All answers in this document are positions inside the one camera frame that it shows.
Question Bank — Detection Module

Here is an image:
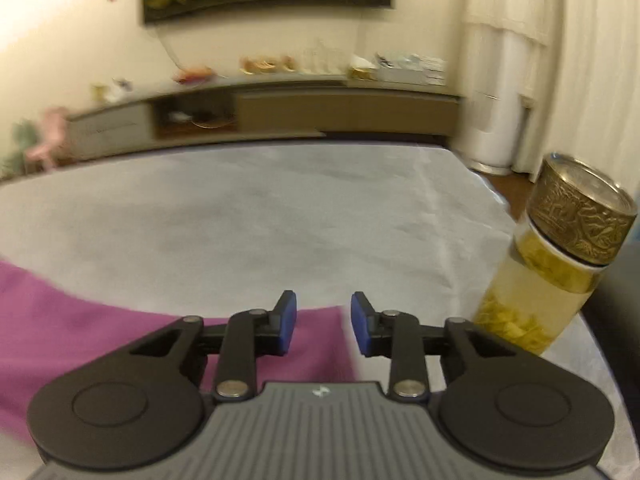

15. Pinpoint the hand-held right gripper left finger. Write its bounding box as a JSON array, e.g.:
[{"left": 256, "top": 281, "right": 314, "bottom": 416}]
[{"left": 131, "top": 289, "right": 298, "bottom": 401}]

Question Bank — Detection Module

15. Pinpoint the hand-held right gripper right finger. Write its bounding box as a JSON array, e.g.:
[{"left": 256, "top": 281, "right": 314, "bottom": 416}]
[{"left": 350, "top": 291, "right": 517, "bottom": 401}]

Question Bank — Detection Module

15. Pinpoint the purple garment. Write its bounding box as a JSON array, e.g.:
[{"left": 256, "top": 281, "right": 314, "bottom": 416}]
[{"left": 0, "top": 259, "right": 357, "bottom": 445}]

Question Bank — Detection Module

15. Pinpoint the glass tea bottle brass lid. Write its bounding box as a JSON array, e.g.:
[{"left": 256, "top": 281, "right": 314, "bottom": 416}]
[{"left": 472, "top": 152, "right": 639, "bottom": 357}]

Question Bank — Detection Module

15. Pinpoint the long low wooden cabinet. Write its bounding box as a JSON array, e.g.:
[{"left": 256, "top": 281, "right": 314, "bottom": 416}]
[{"left": 64, "top": 76, "right": 463, "bottom": 162}]

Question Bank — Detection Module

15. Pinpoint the white standing air conditioner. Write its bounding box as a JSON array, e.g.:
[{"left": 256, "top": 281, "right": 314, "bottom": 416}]
[{"left": 465, "top": 25, "right": 526, "bottom": 177}]

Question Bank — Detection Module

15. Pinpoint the golden ornament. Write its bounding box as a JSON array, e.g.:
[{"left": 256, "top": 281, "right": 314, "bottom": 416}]
[{"left": 240, "top": 56, "right": 298, "bottom": 75}]

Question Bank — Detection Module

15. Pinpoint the white box stack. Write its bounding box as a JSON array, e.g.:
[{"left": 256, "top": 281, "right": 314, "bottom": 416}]
[{"left": 376, "top": 53, "right": 447, "bottom": 86}]

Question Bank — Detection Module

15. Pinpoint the red decorative dish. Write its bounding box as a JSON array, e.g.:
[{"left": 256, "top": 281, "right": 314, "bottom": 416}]
[{"left": 173, "top": 66, "right": 217, "bottom": 85}]

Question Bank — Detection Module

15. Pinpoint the clear glass cups set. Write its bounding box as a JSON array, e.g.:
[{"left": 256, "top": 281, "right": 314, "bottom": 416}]
[{"left": 302, "top": 40, "right": 347, "bottom": 74}]

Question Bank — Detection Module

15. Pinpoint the pink plush toy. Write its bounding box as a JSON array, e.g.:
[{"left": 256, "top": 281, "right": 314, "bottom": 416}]
[{"left": 26, "top": 106, "right": 70, "bottom": 169}]

